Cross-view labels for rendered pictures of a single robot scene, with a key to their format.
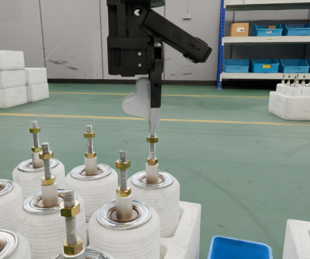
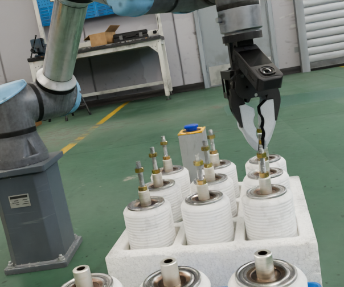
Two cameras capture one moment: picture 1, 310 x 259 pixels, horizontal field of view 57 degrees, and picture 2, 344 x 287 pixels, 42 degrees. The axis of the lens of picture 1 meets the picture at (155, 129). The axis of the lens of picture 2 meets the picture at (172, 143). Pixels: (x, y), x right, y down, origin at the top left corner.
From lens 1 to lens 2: 0.83 m
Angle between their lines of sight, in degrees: 83
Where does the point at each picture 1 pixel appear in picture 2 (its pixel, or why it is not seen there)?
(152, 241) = (194, 217)
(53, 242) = not seen: hidden behind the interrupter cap
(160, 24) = (237, 60)
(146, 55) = (233, 85)
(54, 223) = (193, 189)
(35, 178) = (248, 167)
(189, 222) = (272, 242)
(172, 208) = (257, 219)
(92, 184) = (246, 181)
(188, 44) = (248, 76)
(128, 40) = (225, 73)
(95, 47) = not seen: outside the picture
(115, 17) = not seen: hidden behind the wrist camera
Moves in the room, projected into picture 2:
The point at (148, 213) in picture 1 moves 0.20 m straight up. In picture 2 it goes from (206, 202) to (188, 96)
